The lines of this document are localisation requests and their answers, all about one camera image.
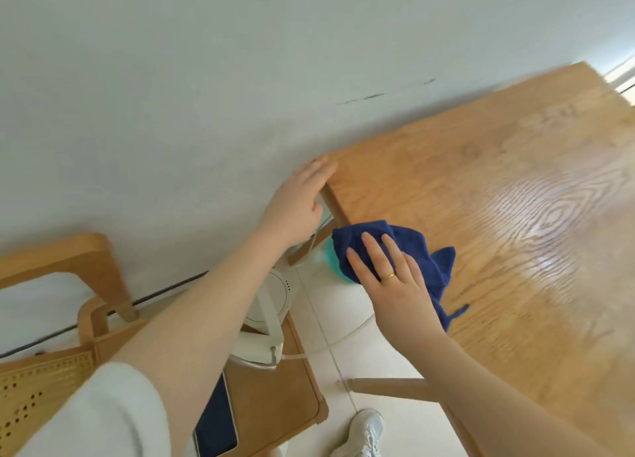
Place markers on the person's left hand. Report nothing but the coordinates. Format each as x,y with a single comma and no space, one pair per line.
292,208

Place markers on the person's right hand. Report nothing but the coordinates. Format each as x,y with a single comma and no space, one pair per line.
402,308

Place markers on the person's left thumb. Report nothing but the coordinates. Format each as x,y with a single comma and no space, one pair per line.
317,212

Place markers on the person's right little finger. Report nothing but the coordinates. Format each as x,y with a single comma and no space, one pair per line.
415,270

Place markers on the person's right middle finger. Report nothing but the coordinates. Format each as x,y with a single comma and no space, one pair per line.
377,258

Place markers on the dark blue cleaning cloth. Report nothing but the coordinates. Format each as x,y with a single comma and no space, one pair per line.
426,263

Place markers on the person's right forearm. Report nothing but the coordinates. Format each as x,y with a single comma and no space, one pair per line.
496,402

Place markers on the person's left forearm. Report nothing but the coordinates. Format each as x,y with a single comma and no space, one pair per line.
198,322

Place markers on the teal plastic container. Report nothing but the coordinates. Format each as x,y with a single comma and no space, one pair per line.
333,265

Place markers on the wooden rattan chair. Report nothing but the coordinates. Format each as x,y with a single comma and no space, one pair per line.
278,397

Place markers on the white sneaker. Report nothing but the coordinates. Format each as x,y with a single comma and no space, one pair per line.
362,434

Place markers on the dark blue tablet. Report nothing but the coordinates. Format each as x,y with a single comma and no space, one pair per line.
218,422

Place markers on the white shirt sleeve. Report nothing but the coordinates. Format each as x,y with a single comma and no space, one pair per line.
99,417

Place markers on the white window frame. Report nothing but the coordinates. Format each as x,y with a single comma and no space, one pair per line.
622,79

